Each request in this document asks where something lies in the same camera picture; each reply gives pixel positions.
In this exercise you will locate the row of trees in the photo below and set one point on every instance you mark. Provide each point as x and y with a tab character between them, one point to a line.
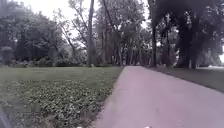
123	36

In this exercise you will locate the tall thin tree trunk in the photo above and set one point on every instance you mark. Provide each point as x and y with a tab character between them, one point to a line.
90	33

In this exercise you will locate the pinkish paved path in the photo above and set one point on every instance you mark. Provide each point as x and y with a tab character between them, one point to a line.
156	100

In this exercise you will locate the green grass lawn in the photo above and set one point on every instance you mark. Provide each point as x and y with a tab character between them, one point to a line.
56	90

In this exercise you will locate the row of low bushes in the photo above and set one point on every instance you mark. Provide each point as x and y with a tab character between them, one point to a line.
43	62

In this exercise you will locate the robot's own part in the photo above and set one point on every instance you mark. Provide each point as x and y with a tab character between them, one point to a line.
147	127

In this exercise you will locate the large dark tree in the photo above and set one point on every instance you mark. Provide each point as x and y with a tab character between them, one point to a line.
190	30

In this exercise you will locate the dark grass verge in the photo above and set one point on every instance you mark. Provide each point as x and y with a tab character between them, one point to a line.
200	76

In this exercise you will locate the grey stone pillar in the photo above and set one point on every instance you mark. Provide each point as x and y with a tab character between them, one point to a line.
6	55

